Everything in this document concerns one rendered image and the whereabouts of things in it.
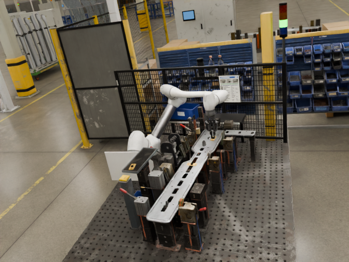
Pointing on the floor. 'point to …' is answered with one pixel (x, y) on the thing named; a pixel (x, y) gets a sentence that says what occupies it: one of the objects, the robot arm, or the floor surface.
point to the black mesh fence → (202, 97)
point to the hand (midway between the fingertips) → (212, 134)
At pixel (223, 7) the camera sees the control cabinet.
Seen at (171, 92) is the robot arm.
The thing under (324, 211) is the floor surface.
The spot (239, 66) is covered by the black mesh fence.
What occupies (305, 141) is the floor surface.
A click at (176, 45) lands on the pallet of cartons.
